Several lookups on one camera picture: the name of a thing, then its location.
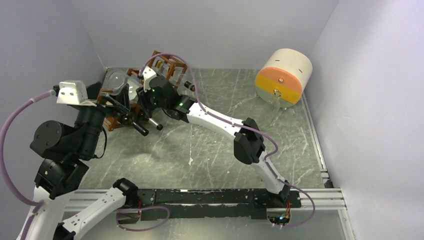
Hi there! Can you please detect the green glass wine bottle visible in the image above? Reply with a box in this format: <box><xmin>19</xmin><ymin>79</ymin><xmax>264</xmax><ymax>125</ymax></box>
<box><xmin>148</xmin><ymin>117</ymin><xmax>164</xmax><ymax>131</ymax></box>

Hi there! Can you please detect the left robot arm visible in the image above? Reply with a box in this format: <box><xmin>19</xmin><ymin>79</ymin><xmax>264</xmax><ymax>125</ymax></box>
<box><xmin>18</xmin><ymin>80</ymin><xmax>141</xmax><ymax>240</ymax></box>

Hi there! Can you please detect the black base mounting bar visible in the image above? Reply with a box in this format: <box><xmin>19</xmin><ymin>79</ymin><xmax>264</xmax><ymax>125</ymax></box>
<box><xmin>117</xmin><ymin>188</ymin><xmax>302</xmax><ymax>224</ymax></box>

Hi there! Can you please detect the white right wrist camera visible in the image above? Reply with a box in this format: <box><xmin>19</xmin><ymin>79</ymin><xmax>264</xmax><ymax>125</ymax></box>
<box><xmin>138</xmin><ymin>66</ymin><xmax>157</xmax><ymax>92</ymax></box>

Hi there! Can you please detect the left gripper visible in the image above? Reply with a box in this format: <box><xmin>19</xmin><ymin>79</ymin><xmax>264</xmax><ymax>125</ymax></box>
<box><xmin>75</xmin><ymin>80</ymin><xmax>131</xmax><ymax>156</ymax></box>

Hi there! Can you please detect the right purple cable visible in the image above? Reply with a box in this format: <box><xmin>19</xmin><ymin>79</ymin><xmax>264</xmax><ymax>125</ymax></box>
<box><xmin>138</xmin><ymin>52</ymin><xmax>316</xmax><ymax>230</ymax></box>

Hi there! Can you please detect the dark small bottle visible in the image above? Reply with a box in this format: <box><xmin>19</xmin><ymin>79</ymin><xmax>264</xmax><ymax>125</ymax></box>
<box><xmin>183</xmin><ymin>81</ymin><xmax>196</xmax><ymax>92</ymax></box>

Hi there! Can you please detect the clear glass bottle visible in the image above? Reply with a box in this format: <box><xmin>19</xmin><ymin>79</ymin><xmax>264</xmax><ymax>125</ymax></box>
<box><xmin>269</xmin><ymin>89</ymin><xmax>282</xmax><ymax>125</ymax></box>

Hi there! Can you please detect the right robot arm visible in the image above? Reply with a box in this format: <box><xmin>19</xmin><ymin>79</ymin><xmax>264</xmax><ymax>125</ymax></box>
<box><xmin>136</xmin><ymin>74</ymin><xmax>291</xmax><ymax>207</ymax></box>

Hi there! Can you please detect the cream orange cylindrical box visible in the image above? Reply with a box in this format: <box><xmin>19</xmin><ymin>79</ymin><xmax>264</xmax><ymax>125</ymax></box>
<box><xmin>254</xmin><ymin>48</ymin><xmax>313</xmax><ymax>108</ymax></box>

